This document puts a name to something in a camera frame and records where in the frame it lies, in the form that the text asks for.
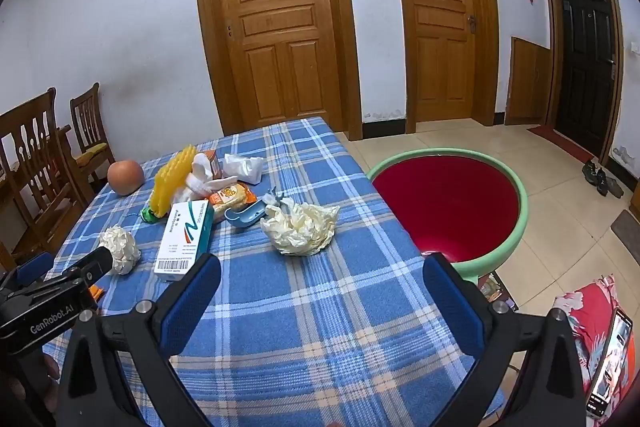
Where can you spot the grey wrapper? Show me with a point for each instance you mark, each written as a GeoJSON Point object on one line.
{"type": "Point", "coordinates": [277, 199]}

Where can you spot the red door mat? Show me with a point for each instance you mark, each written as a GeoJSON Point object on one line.
{"type": "Point", "coordinates": [560, 139]}

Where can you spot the white medicine box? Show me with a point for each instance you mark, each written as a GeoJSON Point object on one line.
{"type": "Point", "coordinates": [182, 239]}

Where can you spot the large wooden chair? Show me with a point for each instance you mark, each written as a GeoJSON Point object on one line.
{"type": "Point", "coordinates": [35, 157]}

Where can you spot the small orange box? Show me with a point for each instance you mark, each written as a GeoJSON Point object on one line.
{"type": "Point", "coordinates": [215, 162]}

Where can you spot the orange snack packet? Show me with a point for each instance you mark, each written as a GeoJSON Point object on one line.
{"type": "Point", "coordinates": [232, 197]}

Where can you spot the yellow knitted cloth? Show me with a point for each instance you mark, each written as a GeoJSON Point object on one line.
{"type": "Point", "coordinates": [172, 179]}

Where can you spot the grey floor mat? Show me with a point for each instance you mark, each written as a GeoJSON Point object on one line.
{"type": "Point", "coordinates": [627, 229]}

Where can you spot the white wall switch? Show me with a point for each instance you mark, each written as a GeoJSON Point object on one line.
{"type": "Point", "coordinates": [635, 47]}

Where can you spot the large cream paper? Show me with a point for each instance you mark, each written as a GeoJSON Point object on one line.
{"type": "Point", "coordinates": [300, 227]}

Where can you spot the small orange item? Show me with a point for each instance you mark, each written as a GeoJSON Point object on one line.
{"type": "Point", "coordinates": [95, 291]}

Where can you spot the picture book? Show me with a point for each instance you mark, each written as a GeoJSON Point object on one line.
{"type": "Point", "coordinates": [492, 289]}

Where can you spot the yellow seat cushion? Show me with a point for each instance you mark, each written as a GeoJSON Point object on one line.
{"type": "Point", "coordinates": [92, 153]}

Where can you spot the red basin with green rim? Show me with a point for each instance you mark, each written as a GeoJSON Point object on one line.
{"type": "Point", "coordinates": [450, 207]}

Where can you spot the white plastic bag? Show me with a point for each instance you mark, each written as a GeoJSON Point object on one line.
{"type": "Point", "coordinates": [242, 167]}

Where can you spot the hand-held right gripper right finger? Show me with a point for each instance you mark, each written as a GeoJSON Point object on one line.
{"type": "Point", "coordinates": [452, 307]}

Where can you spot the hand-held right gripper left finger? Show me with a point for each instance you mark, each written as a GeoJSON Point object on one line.
{"type": "Point", "coordinates": [192, 302]}

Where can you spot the white tissue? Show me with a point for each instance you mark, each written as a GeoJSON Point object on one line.
{"type": "Point", "coordinates": [200, 179]}

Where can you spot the orange round fruit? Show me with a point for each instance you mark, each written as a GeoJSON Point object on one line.
{"type": "Point", "coordinates": [125, 177]}

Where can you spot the person's left hand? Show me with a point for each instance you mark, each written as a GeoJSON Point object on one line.
{"type": "Point", "coordinates": [35, 382]}

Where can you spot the blue plaid tablecloth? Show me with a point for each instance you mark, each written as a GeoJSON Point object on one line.
{"type": "Point", "coordinates": [300, 297]}

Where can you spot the small cream paper ball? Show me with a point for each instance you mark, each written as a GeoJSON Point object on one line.
{"type": "Point", "coordinates": [120, 249]}

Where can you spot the wide wooden panel door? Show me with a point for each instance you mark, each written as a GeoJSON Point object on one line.
{"type": "Point", "coordinates": [275, 17]}

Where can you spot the wooden chair with cushion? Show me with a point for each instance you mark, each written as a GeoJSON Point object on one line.
{"type": "Point", "coordinates": [90, 122]}

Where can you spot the low wooden wall cabinet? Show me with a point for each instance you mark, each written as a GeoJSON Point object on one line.
{"type": "Point", "coordinates": [527, 82]}

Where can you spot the smartphone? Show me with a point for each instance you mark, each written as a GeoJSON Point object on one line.
{"type": "Point", "coordinates": [607, 367]}

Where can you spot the red floral cushion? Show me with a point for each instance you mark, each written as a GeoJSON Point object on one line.
{"type": "Point", "coordinates": [595, 322]}

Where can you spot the blue plastic scoop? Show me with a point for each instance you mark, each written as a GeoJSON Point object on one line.
{"type": "Point", "coordinates": [245, 214]}

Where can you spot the dark entrance door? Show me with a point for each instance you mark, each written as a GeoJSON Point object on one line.
{"type": "Point", "coordinates": [585, 57]}

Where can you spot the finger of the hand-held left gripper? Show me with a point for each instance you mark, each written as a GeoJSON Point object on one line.
{"type": "Point", "coordinates": [35, 264]}
{"type": "Point", "coordinates": [95, 259]}

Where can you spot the grey shoe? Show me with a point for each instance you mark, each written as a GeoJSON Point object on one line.
{"type": "Point", "coordinates": [615, 188]}

